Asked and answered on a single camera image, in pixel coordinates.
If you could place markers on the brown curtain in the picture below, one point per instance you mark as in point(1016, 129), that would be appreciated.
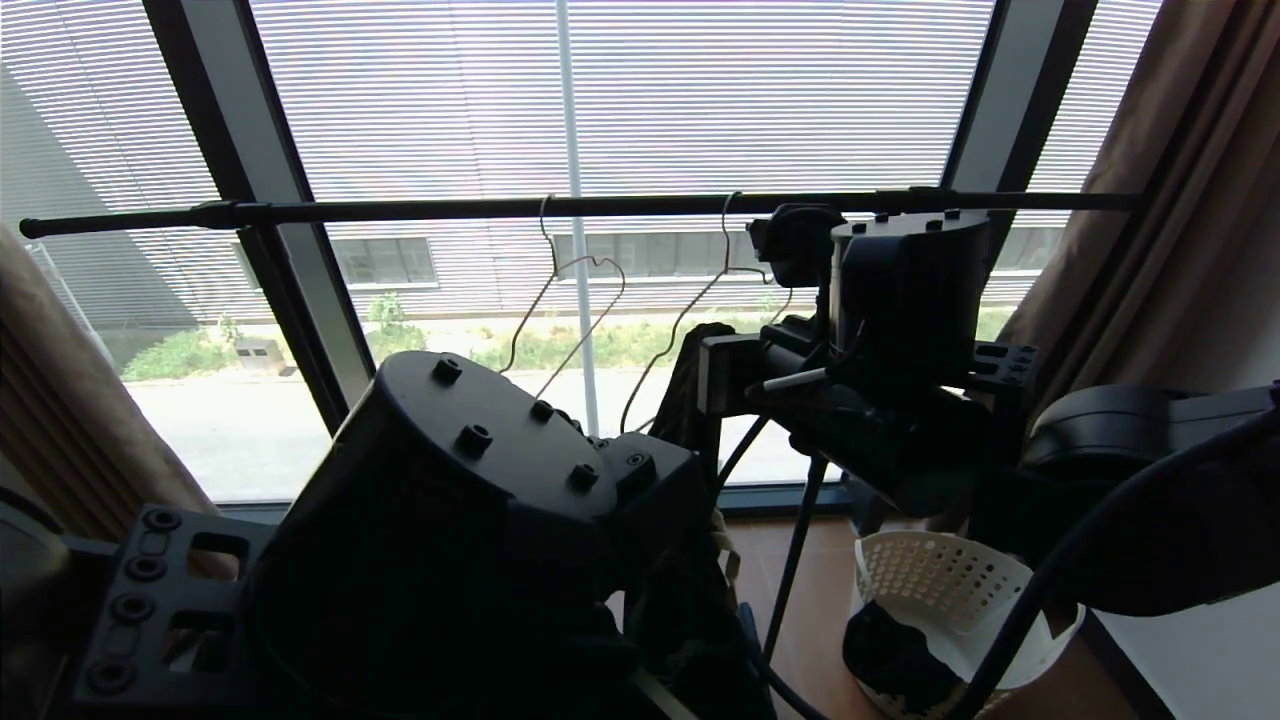
point(80, 420)
point(1200, 150)

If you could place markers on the pink clothes hanger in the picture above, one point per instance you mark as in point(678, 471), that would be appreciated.
point(725, 245)
point(549, 230)

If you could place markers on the white laundry basket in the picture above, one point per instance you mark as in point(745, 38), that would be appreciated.
point(950, 580)

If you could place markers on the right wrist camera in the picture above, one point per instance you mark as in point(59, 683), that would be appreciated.
point(795, 245)

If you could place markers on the black clothes rack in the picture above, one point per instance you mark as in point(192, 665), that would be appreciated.
point(400, 211)

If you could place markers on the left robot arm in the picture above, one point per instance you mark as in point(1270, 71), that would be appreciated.
point(450, 550)

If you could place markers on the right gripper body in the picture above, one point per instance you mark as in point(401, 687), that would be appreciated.
point(735, 375)

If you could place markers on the black garment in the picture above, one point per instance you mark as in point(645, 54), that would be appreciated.
point(890, 660)
point(690, 400)

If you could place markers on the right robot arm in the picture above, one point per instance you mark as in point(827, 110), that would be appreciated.
point(910, 300)

